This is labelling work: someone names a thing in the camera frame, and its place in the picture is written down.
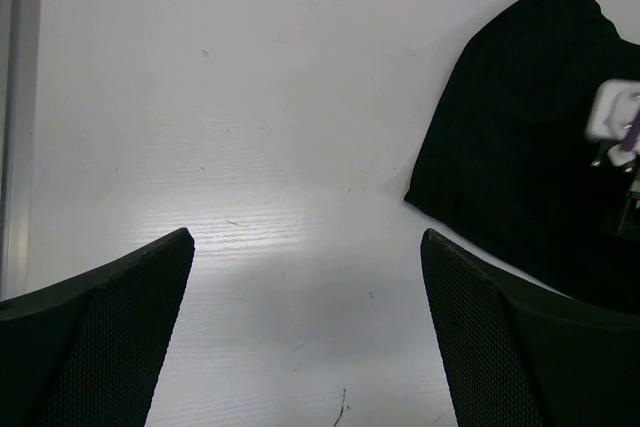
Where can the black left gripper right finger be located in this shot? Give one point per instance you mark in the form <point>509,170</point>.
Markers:
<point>517,354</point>

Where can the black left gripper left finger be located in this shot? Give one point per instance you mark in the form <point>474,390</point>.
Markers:
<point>88,351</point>

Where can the black pleated skirt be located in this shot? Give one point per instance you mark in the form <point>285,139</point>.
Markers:
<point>506,164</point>

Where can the aluminium table edge rail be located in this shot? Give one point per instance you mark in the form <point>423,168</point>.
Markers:
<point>20,26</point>

